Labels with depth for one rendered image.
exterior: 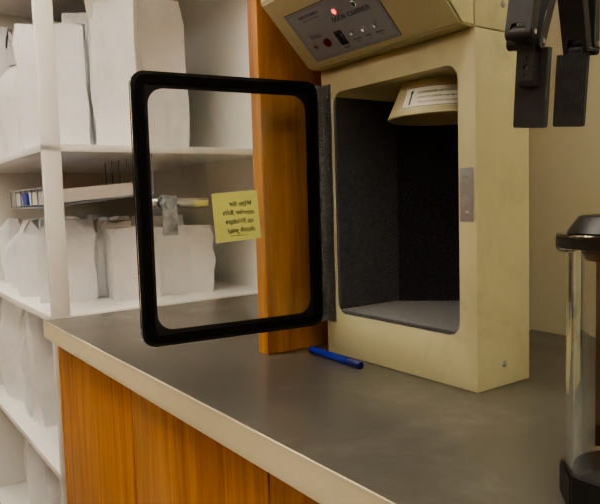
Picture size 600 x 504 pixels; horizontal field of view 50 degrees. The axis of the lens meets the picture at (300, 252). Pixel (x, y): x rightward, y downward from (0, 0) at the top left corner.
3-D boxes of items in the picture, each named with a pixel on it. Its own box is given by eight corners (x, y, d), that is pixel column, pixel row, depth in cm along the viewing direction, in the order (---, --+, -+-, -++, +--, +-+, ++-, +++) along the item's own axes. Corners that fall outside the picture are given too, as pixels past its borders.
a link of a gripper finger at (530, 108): (552, 47, 57) (548, 46, 57) (547, 127, 59) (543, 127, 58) (520, 50, 59) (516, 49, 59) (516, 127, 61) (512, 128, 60)
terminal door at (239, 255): (323, 324, 109) (317, 82, 106) (142, 349, 94) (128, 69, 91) (321, 324, 110) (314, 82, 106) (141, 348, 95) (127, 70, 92)
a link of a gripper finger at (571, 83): (556, 55, 65) (559, 55, 65) (552, 126, 66) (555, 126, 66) (587, 52, 63) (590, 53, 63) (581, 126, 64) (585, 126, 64)
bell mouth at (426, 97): (441, 127, 112) (441, 95, 111) (531, 115, 97) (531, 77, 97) (363, 123, 101) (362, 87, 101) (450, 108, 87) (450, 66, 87)
